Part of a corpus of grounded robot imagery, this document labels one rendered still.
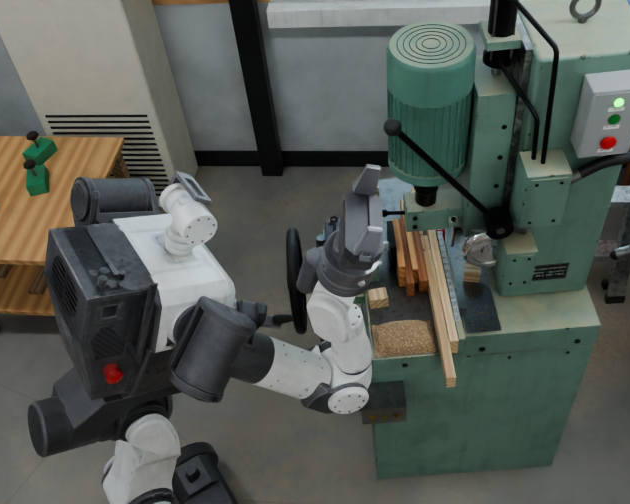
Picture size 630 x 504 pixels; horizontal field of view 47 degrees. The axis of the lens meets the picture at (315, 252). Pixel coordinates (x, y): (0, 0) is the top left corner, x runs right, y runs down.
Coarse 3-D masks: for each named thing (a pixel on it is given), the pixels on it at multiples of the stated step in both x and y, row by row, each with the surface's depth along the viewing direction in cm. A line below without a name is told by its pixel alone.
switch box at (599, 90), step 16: (592, 80) 134; (608, 80) 134; (624, 80) 134; (592, 96) 133; (608, 96) 133; (624, 96) 133; (576, 112) 142; (592, 112) 135; (608, 112) 135; (624, 112) 136; (576, 128) 143; (592, 128) 138; (624, 128) 138; (576, 144) 144; (592, 144) 141; (624, 144) 142
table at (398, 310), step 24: (384, 192) 202; (408, 192) 201; (384, 240) 190; (384, 264) 185; (384, 312) 175; (408, 312) 175; (384, 360) 167; (408, 360) 167; (432, 360) 168; (456, 360) 168
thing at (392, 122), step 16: (384, 128) 139; (400, 128) 139; (416, 144) 143; (432, 160) 146; (448, 176) 150; (464, 192) 153; (480, 208) 157; (496, 208) 160; (496, 224) 158; (512, 224) 159
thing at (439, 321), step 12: (432, 264) 179; (432, 276) 176; (432, 288) 174; (432, 300) 171; (432, 312) 173; (444, 324) 167; (444, 336) 164; (444, 348) 162; (444, 360) 160; (444, 372) 161
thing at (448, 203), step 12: (444, 192) 176; (456, 192) 176; (408, 204) 175; (444, 204) 174; (456, 204) 173; (408, 216) 174; (420, 216) 174; (432, 216) 174; (444, 216) 174; (408, 228) 177; (420, 228) 177; (432, 228) 177; (444, 228) 178
